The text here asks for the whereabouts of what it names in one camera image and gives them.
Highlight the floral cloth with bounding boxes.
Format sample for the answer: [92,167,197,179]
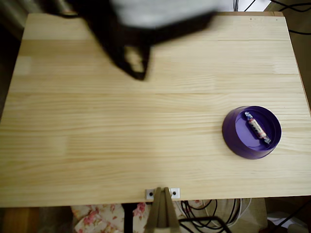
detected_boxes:
[71,200,156,233]

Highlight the olive camera stand pole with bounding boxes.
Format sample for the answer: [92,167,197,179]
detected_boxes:
[145,186,180,233]

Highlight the candy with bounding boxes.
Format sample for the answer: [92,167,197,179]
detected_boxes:
[244,111,272,146]

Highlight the white cable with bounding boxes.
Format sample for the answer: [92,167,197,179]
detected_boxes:
[225,198,252,226]

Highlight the purple bowl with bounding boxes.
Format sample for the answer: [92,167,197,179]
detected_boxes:
[222,105,282,160]

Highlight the black cable bundle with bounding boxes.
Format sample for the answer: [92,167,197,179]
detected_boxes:
[181,199,241,229]

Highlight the silver metal bracket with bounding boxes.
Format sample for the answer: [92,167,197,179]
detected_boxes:
[145,187,181,200]

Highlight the black table leg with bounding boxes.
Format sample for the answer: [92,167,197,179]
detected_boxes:
[121,203,139,233]

